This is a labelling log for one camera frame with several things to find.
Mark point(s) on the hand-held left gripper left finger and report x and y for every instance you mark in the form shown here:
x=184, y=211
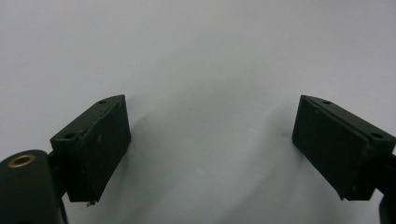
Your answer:
x=96, y=149

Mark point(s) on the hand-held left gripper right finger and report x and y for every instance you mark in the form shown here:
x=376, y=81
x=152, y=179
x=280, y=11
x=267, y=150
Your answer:
x=336, y=146

